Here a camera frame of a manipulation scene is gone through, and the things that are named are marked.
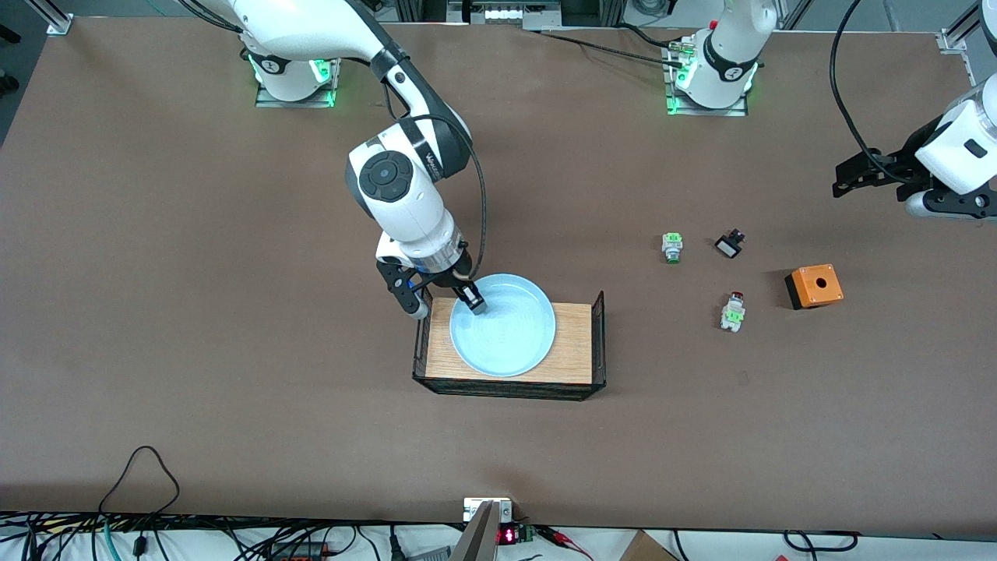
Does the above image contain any light blue round plate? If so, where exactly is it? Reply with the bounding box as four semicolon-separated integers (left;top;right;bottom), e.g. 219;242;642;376
449;273;557;379

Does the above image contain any green white switch component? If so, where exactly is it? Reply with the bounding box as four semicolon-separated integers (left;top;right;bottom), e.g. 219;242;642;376
720;291;747;333

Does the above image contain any red clip lead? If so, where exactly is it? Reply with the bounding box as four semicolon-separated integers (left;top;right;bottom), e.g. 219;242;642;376
536;525;594;560

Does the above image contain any brown cardboard box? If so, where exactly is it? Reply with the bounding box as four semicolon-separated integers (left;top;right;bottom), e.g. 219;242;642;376
619;530;680;561

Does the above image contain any black power adapter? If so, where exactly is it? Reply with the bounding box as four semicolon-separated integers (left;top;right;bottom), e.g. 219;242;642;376
269;542;328;561

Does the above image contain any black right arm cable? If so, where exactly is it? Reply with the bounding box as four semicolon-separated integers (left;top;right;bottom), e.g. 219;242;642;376
380;74;488;281

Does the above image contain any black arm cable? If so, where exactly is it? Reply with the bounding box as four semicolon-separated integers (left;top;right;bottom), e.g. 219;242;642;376
380;74;488;281
830;0;920;188

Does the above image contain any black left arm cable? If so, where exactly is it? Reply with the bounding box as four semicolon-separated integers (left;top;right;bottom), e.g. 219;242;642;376
830;0;920;188

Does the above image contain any black wire rack wooden shelf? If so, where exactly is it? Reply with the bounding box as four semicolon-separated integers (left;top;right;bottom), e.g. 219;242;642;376
412;283;607;402

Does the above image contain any orange button enclosure box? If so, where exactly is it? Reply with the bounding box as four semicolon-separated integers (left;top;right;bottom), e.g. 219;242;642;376
784;263;844;311

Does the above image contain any aluminium frame profile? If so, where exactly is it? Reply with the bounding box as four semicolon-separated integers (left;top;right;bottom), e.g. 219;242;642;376
939;0;984;54
27;0;75;36

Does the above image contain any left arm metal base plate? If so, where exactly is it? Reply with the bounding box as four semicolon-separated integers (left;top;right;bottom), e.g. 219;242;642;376
664;39;750;118

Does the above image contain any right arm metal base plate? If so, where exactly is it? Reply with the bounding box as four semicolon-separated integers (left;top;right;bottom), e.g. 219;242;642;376
255;58;341;108

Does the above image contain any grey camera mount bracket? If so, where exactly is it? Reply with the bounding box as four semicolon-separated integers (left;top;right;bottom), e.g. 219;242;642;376
452;497;515;561

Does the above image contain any black cable across table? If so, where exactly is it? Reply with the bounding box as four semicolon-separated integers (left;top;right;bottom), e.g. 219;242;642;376
523;22;686;67

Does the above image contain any black looped cable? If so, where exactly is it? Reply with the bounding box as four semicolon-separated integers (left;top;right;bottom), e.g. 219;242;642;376
97;446;181;517

